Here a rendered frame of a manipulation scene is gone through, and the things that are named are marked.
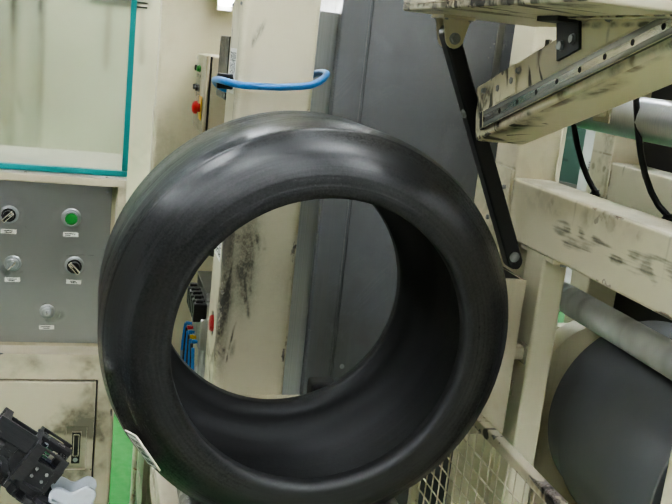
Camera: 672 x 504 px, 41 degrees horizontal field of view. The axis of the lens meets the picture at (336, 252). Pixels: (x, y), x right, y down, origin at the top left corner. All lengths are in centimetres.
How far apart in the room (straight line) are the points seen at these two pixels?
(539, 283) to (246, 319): 54
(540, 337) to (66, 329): 97
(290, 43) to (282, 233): 32
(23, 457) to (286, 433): 43
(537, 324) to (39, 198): 101
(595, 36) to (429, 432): 58
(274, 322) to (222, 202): 51
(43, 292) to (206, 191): 87
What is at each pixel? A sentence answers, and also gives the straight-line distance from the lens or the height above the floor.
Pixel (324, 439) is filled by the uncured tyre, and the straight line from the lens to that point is 153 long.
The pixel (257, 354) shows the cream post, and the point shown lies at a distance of 161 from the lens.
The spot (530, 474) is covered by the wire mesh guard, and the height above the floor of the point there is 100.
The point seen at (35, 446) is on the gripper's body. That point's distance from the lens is 132.
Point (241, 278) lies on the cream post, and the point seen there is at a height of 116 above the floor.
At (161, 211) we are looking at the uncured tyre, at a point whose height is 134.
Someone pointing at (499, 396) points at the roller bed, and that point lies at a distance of 171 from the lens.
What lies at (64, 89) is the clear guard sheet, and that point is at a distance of 186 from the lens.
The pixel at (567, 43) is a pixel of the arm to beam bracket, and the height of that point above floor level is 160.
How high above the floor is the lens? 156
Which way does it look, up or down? 12 degrees down
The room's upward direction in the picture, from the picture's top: 6 degrees clockwise
